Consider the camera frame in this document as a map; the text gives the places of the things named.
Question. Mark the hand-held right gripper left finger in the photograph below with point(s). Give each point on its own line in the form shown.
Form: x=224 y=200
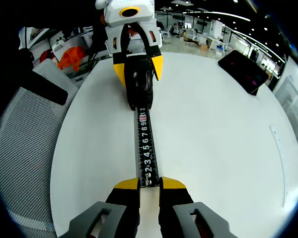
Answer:
x=124 y=205

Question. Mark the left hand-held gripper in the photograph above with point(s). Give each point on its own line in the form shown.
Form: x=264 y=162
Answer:
x=114 y=13

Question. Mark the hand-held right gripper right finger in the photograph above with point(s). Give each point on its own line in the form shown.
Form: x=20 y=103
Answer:
x=175 y=205

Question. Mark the black tape measure with blade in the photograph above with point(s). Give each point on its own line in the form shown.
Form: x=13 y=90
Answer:
x=139 y=81

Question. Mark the orange cloth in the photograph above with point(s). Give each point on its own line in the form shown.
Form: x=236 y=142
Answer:
x=72 y=58

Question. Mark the person's body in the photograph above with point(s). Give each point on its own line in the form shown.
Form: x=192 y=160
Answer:
x=64 y=12

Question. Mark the black flat tablet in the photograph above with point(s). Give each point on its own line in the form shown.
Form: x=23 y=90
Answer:
x=243 y=70

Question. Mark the clear plastic ruler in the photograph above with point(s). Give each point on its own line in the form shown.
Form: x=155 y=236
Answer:
x=280 y=158

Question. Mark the grey mesh office chair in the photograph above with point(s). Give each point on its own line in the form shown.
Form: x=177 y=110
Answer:
x=24 y=138

